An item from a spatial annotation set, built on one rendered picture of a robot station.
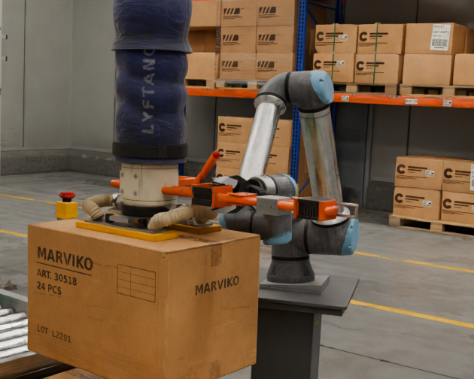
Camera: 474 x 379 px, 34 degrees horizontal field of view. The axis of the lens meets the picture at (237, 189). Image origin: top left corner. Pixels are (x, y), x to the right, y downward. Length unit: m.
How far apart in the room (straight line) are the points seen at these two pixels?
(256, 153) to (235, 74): 8.20
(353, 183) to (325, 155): 8.52
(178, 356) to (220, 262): 0.28
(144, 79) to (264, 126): 0.57
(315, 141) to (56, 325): 1.10
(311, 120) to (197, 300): 0.90
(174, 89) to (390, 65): 7.60
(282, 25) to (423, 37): 1.93
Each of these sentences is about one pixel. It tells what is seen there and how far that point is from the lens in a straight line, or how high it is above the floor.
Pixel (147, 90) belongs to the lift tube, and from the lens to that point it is 2.25.
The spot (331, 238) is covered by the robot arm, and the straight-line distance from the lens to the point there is 2.96.
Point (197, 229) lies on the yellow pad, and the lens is 2.31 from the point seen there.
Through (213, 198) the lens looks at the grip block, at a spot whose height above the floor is 1.20.
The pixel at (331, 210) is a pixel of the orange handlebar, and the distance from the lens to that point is 1.95.
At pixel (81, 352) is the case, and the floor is 0.72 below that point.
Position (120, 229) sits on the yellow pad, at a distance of 2.27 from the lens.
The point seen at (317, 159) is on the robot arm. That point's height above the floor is 1.27.
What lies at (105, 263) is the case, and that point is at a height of 1.00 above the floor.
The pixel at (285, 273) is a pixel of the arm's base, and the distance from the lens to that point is 3.03.
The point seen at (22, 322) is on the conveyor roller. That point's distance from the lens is 3.27.
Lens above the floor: 1.47
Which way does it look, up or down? 7 degrees down
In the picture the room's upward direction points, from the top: 3 degrees clockwise
